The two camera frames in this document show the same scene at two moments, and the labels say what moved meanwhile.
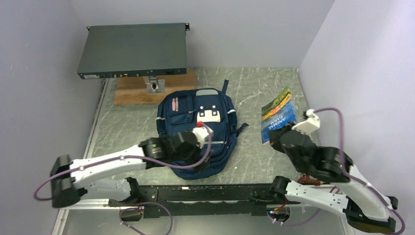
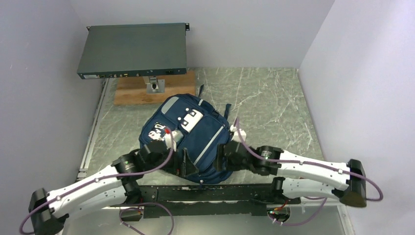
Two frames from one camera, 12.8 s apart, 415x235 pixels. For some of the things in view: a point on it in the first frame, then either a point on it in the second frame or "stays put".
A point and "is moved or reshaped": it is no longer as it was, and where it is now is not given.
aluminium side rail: x=94 y=126 stays put
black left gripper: x=196 y=158 to x=178 y=167
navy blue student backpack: x=181 y=110 is moved or reshaped
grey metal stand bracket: x=153 y=85 stays put
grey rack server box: x=133 y=50 stays put
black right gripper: x=274 y=137 to x=230 y=166
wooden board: x=132 y=91 stays put
